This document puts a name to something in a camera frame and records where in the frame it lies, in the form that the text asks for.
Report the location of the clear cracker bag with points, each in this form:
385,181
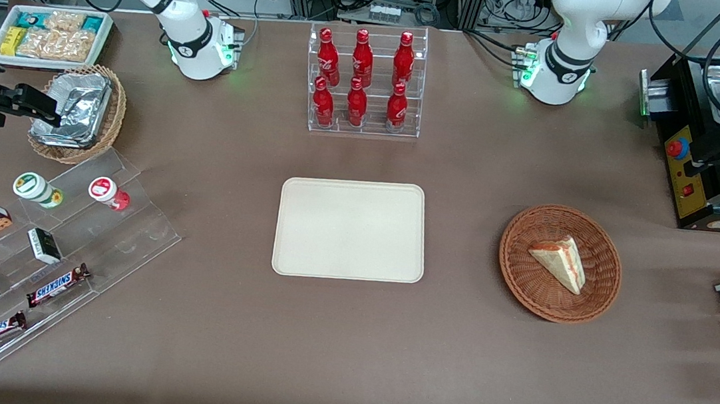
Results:
37,42
64,21
75,45

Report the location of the yellow snack packet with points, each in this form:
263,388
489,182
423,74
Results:
12,40

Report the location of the green yogurt cup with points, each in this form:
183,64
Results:
33,188

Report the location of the red cola bottle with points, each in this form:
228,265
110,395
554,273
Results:
356,106
328,58
324,106
362,60
397,111
403,63

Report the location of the wrapped sandwich wedge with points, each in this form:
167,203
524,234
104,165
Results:
561,260

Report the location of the oval light wicker basket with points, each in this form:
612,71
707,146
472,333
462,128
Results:
117,109

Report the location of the aluminium foil container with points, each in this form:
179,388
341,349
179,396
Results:
63,127
87,90

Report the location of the red emergency stop button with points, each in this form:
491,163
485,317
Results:
677,149

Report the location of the black oven machine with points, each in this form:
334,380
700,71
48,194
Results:
685,96

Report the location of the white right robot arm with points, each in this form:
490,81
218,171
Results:
188,53

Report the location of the clear acrylic tiered stand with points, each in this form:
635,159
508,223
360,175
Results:
115,236

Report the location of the clear acrylic bottle rack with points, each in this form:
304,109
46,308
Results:
382,50

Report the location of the round brown wicker basket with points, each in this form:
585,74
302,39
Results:
525,286

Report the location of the white power strip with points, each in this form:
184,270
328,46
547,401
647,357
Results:
384,12

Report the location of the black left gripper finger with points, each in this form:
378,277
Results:
704,161

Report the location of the beige plastic tray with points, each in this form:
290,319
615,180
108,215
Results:
350,231

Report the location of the red yogurt cup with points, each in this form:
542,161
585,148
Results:
105,191

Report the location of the white rectangular snack bin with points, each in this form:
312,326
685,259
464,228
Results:
104,41

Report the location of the teal snack packet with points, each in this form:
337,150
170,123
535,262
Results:
92,24
31,19

